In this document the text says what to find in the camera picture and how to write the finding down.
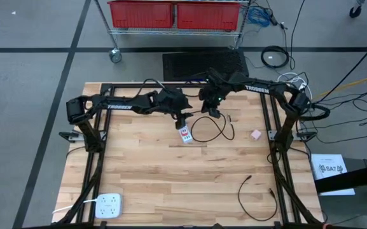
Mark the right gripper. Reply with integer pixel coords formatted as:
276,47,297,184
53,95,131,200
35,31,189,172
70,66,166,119
199,68,232,119

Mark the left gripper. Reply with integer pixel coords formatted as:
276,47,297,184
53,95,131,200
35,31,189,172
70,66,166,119
153,88,193,130

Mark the white power strip with USB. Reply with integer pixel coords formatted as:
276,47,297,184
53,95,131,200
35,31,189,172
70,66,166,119
178,125,194,144

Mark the long black USB cable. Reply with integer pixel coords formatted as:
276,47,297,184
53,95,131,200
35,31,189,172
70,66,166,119
190,113,236,143

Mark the white floor power strip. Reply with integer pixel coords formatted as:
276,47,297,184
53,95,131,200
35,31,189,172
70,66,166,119
277,72,314,101

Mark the red plastic bin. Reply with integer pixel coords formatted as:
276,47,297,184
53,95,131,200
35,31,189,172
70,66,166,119
107,0,176,29
176,1,243,32

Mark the grey metal table clamp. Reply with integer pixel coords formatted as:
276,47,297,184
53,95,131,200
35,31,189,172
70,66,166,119
59,129,87,142
267,129,317,142

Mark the white square outlet hub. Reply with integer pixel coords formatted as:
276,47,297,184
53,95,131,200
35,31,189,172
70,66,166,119
52,192,124,220

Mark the white printed paper sheet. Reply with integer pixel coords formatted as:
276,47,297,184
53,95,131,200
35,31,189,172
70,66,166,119
309,153,357,197

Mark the black side stand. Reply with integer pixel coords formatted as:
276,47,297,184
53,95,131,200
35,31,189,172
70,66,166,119
314,162,367,229

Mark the black caster wheel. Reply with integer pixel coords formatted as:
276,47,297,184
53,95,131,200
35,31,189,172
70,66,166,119
348,0,366,19

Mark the black aluminium table frame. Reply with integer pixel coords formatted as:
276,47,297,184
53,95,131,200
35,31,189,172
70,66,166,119
54,81,326,228

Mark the black coiled floor cable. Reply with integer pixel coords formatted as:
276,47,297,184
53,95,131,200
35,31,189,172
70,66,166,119
260,45,291,70

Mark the metal wire shelf cart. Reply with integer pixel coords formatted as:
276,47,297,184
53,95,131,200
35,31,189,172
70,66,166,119
93,0,253,64

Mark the short black USB cable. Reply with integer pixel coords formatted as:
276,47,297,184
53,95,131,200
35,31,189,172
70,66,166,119
237,174,279,223

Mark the blue coiled cable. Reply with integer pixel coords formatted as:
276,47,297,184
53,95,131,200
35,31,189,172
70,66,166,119
246,6,272,28

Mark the black corrugated cable loop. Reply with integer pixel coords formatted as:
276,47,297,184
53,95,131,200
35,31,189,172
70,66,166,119
300,104,331,121

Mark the yellow floor cable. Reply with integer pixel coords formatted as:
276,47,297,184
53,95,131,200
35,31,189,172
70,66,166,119
310,72,367,102

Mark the thick black floor cable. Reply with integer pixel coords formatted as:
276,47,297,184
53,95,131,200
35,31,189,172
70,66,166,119
315,31,367,104

